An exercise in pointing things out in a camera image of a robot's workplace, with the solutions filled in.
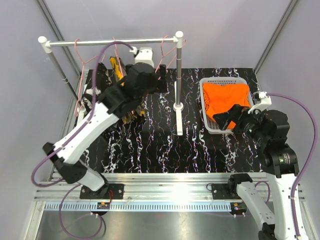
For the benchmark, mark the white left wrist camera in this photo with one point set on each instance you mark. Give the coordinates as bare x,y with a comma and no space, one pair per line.
143,55

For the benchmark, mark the silver white clothes rack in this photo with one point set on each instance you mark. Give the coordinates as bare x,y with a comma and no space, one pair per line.
177,106

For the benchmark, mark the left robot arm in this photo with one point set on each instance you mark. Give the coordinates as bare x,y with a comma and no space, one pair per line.
114,103

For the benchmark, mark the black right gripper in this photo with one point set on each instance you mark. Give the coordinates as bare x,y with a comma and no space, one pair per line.
238,114

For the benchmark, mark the camouflage yellow trousers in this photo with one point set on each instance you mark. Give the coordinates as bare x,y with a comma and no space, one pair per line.
132,115

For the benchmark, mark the black white patterned trousers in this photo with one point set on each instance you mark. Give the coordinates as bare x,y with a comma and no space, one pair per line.
104,79

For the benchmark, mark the black marble pattern mat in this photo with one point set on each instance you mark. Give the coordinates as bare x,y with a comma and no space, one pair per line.
150,144

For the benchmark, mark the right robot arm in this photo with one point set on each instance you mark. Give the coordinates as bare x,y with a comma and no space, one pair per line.
268,129

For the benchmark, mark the white plastic basket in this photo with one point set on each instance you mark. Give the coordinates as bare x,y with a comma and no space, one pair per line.
210,126

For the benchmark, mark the aluminium mounting rail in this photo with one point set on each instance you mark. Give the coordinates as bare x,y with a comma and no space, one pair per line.
154,187

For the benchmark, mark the pink hanger with orange trousers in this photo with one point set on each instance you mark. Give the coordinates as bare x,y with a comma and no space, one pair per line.
167,55

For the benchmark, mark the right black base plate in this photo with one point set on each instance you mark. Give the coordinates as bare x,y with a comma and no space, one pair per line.
219,191

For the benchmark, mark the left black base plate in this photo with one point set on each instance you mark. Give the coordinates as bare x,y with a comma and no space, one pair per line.
113,190

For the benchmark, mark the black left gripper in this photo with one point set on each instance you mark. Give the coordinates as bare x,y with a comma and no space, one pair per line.
159,85

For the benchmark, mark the white slotted cable duct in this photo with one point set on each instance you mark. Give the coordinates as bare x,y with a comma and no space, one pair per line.
117,206

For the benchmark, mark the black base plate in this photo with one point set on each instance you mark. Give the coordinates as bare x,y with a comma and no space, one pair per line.
219,191
113,190

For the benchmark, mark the orange trousers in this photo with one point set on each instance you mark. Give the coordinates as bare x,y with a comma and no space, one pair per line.
219,99

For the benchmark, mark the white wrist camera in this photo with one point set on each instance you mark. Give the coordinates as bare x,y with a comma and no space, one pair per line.
264,101
143,55

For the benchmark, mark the pink hanger with black trousers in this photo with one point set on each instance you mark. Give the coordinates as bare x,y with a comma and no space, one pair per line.
79,104

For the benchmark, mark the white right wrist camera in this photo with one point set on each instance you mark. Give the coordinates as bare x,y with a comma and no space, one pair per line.
264,101

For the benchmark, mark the pink hanger with camouflage trousers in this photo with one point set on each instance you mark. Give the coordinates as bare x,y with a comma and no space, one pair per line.
116,52

